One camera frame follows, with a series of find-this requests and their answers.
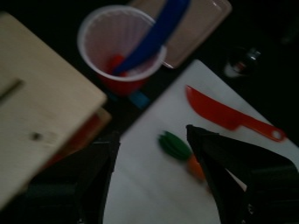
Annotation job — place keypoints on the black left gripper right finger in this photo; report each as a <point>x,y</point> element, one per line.
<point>264,186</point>

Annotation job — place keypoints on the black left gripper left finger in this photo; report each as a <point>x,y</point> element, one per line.
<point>65,192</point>

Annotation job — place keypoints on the orange carrot top green leaves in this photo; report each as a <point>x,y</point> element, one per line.
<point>175,147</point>

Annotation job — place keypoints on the red wooden box with knob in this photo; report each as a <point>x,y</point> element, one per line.
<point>85,131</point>

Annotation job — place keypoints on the white cutting board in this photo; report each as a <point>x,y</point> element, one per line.
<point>155,186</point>

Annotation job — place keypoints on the red toy knife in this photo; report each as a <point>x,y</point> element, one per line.
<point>213,109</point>

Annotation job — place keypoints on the light wooden box lid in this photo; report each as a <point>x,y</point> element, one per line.
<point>43,96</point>

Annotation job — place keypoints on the blue tape piece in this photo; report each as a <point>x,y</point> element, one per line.
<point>139,99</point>

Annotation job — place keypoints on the red plastic cup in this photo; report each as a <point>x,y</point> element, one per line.
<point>116,84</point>

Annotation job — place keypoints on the red item inside cup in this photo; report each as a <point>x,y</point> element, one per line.
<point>116,62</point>

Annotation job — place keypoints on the blue plastic utensil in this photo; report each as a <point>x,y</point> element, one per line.
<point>155,38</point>

